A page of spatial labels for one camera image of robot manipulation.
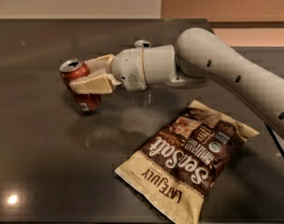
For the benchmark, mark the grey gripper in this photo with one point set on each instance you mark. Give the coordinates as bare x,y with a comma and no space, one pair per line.
128,66

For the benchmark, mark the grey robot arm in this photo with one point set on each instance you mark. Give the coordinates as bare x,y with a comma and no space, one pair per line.
197,54

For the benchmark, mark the brown drink can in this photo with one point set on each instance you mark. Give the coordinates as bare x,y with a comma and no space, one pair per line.
142,43

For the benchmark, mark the Late July chips bag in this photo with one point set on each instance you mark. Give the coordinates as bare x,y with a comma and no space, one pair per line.
176,168

